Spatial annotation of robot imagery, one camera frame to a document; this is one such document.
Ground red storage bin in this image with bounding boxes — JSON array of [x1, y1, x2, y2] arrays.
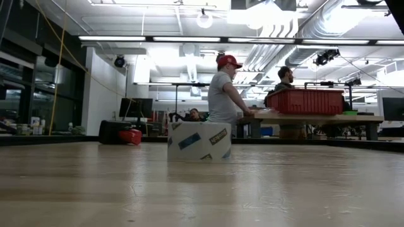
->
[[266, 88, 345, 115]]

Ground round white ceiling lamp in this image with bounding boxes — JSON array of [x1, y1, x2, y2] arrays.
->
[[196, 11, 214, 29]]

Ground black aluminium frame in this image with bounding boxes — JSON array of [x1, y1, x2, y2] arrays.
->
[[0, 134, 404, 154]]

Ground person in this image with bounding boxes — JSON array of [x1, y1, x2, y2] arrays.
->
[[188, 108, 205, 123], [264, 65, 309, 139], [206, 54, 256, 137]]

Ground white carton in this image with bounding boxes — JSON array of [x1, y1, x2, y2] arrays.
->
[[30, 116, 42, 136]]

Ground black monitor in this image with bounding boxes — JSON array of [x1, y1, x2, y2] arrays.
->
[[119, 97, 154, 119], [381, 96, 404, 122]]

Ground red black battery pack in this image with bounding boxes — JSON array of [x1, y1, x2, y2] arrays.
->
[[97, 119, 143, 146]]

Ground long ceiling light bar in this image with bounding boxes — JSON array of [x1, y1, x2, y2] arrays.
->
[[77, 35, 404, 45]]

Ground silver ventilation duct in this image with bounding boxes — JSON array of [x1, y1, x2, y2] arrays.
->
[[285, 0, 359, 69]]

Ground wooden table grey legs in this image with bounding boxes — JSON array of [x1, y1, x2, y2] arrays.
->
[[238, 108, 385, 142]]

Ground clear tape roll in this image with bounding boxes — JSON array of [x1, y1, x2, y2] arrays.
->
[[166, 122, 232, 162]]

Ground yellow cable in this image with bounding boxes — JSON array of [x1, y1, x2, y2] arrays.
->
[[33, 0, 88, 136]]

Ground black metal stand frame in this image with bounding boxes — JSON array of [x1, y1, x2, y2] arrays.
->
[[171, 82, 211, 123]]

